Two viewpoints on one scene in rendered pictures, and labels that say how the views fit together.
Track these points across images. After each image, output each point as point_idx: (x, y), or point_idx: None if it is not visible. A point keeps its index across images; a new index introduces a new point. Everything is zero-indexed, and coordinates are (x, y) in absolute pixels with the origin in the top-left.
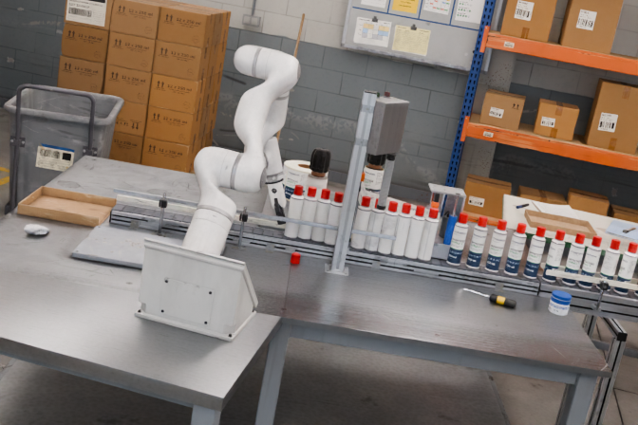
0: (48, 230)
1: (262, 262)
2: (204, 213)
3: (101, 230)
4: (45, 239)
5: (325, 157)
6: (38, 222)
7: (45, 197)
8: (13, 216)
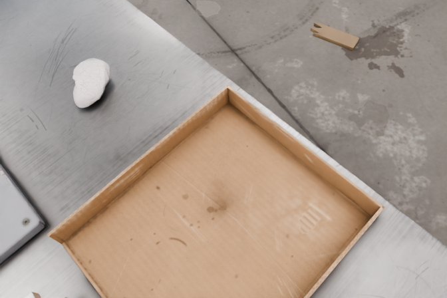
0: (75, 103)
1: None
2: None
3: (4, 213)
4: (58, 92)
5: None
6: (158, 120)
7: (341, 214)
8: (211, 88)
